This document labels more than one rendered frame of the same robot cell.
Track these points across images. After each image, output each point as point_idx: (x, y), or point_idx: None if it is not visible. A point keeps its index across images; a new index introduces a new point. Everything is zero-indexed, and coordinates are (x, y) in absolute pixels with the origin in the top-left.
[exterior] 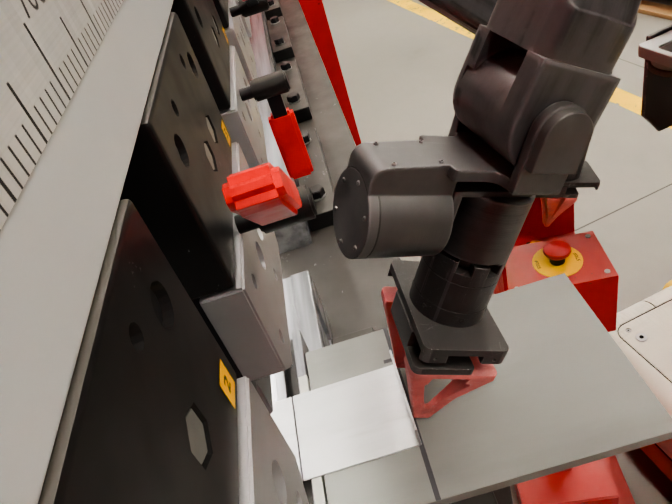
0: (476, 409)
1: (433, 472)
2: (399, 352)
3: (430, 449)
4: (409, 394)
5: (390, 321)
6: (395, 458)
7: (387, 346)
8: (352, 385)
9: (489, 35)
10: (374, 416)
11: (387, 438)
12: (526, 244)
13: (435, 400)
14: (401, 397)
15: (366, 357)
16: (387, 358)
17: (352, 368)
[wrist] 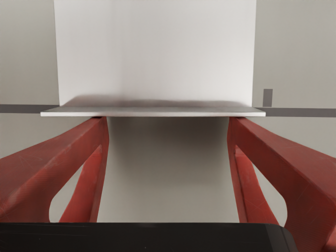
0: (100, 217)
1: (6, 114)
2: (239, 136)
3: (48, 122)
4: (74, 133)
5: (284, 167)
6: (48, 57)
7: (305, 106)
8: (234, 9)
9: None
10: (143, 39)
11: (87, 53)
12: None
13: (88, 172)
14: (167, 101)
15: (297, 55)
16: (274, 98)
17: (281, 19)
